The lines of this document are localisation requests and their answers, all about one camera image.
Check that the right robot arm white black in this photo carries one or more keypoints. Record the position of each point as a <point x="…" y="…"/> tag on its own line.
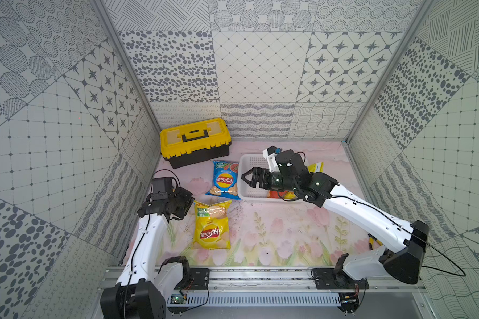
<point x="403" y="244"/>

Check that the red chips bag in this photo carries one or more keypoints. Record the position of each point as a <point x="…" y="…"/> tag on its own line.
<point x="273" y="195"/>

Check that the yellow Lays chips bag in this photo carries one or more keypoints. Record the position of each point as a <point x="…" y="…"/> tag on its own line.
<point x="212" y="226"/>

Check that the blue chips bag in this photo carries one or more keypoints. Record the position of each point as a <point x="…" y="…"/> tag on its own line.
<point x="225" y="180"/>

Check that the yellow chips bag orange print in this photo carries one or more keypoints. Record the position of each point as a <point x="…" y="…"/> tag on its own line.
<point x="290" y="195"/>

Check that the white slotted cable duct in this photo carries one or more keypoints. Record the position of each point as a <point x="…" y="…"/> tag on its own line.
<point x="257" y="300"/>

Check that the white plastic basket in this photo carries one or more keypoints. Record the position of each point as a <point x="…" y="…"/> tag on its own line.
<point x="249" y="187"/>

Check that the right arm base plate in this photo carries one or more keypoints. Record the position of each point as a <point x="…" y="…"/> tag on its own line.
<point x="336" y="278"/>

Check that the aluminium rail frame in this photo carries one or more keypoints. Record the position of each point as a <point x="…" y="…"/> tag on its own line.
<point x="276" y="279"/>

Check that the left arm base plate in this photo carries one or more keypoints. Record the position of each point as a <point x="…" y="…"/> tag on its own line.
<point x="192" y="278"/>

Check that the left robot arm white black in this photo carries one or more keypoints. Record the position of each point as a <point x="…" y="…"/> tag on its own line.
<point x="143" y="289"/>

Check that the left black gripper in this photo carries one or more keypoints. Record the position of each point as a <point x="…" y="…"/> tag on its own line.
<point x="182" y="201"/>

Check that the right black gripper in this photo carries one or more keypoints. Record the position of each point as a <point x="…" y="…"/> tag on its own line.
<point x="255" y="178"/>

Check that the yellow handled pliers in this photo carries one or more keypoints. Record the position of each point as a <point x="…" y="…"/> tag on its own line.
<point x="373" y="242"/>

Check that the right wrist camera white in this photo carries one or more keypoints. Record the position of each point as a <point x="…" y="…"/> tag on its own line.
<point x="270" y="154"/>

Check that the yellow black toolbox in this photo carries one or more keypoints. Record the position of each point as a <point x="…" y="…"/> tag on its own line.
<point x="195" y="143"/>

